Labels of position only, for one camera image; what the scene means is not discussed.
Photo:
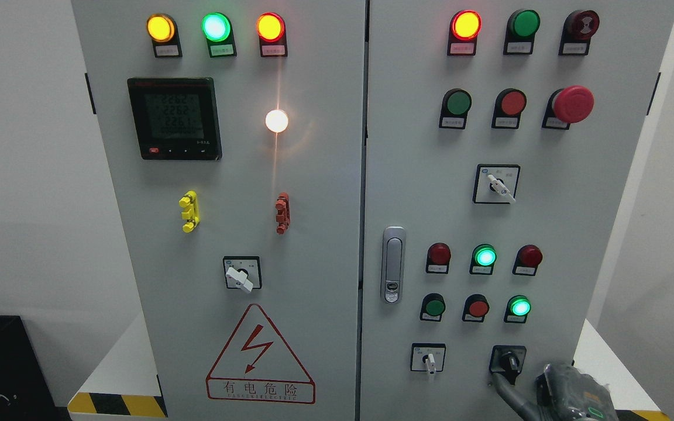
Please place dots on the black rotary knob switch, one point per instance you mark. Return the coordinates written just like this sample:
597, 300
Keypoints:
507, 361

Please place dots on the grey electrical cabinet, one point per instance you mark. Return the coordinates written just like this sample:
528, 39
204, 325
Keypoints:
362, 85

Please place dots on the red terminal connector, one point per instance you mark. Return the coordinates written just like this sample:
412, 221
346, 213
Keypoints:
283, 213

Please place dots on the bright white indicator light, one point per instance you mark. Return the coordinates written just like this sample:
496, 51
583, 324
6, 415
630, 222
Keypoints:
276, 120

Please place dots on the dark red indicator light left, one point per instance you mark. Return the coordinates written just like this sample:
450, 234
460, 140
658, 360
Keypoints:
438, 259

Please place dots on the dark red indicator light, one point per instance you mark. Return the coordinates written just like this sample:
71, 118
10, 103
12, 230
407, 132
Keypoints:
438, 259
527, 260

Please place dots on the green push button lower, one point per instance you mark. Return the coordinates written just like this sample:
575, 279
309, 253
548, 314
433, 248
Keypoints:
432, 307

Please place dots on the green push button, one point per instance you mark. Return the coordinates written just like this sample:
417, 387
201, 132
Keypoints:
455, 107
432, 307

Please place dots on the yellow terminal connector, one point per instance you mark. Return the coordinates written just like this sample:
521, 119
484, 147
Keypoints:
190, 213

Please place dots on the lit green indicator light middle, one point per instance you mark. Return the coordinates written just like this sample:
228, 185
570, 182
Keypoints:
483, 259

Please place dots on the lit green indicator light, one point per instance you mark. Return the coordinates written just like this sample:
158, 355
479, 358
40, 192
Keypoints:
483, 259
517, 309
219, 35

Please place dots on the green push button upper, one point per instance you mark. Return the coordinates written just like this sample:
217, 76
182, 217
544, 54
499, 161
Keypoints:
455, 107

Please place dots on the red push button lower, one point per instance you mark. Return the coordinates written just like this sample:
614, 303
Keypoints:
476, 308

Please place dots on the red push button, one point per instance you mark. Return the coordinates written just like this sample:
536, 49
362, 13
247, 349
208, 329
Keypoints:
508, 107
476, 308

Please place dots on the red electric hazard warning sticker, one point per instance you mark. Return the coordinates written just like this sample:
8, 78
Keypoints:
257, 364

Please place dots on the black digital power meter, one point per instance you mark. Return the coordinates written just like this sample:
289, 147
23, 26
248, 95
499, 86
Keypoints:
176, 118

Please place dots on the lit red indicator light left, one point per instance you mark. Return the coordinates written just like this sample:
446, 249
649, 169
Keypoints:
272, 35

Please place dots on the lit red indicator light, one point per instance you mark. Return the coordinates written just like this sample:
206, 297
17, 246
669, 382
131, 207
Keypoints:
463, 34
272, 35

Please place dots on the dark red indicator light right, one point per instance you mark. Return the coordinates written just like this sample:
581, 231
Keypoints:
527, 260

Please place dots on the red push button upper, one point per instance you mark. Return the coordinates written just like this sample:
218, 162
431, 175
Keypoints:
508, 107

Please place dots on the lit green indicator light lower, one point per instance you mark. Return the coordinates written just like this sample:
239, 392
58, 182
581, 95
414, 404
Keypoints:
517, 309

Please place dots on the lit red indicator light right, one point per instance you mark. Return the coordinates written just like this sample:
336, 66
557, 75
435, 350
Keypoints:
463, 34

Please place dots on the yellow indicator light top left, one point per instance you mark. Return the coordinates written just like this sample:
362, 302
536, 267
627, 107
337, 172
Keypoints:
164, 34

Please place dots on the unlit green indicator light top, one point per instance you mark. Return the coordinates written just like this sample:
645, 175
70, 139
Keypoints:
521, 28

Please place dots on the red emergency stop mushroom button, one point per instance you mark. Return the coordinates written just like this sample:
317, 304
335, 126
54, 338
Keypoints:
568, 105

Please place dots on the white platform with hazard stripes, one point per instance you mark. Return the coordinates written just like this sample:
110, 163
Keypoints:
129, 369

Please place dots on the red black buzzer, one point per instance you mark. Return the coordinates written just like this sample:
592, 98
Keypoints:
578, 29

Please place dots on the black box lower left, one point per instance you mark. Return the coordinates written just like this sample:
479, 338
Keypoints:
24, 394

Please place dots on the silver cabinet door handle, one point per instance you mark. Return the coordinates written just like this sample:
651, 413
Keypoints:
392, 264

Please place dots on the white lever selector switch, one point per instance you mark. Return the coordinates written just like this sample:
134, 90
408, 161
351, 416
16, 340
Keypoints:
242, 273

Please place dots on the white selector switch upper right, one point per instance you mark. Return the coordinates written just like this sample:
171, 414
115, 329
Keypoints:
496, 183

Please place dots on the white selector switch lower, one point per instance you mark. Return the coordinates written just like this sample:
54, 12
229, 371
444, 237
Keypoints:
427, 358

